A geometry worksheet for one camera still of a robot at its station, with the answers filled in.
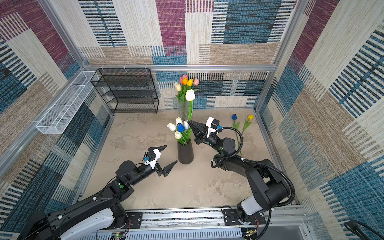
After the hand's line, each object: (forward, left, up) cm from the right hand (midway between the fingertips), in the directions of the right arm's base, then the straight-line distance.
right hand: (187, 122), depth 68 cm
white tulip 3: (-3, +5, -5) cm, 7 cm away
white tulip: (0, +8, -2) cm, 8 cm away
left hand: (-10, +8, -9) cm, 15 cm away
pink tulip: (+39, +2, -1) cm, 39 cm away
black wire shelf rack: (+45, +44, -16) cm, 65 cm away
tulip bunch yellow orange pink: (+33, +1, -3) cm, 33 cm away
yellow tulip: (+26, -42, -34) cm, 60 cm away
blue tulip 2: (+25, -33, -34) cm, 54 cm away
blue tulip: (-1, +3, -3) cm, 4 cm away
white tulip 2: (+4, +5, -2) cm, 6 cm away
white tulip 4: (+29, +6, -3) cm, 30 cm away
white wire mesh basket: (+6, +61, +1) cm, 61 cm away
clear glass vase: (+32, +4, -24) cm, 40 cm away
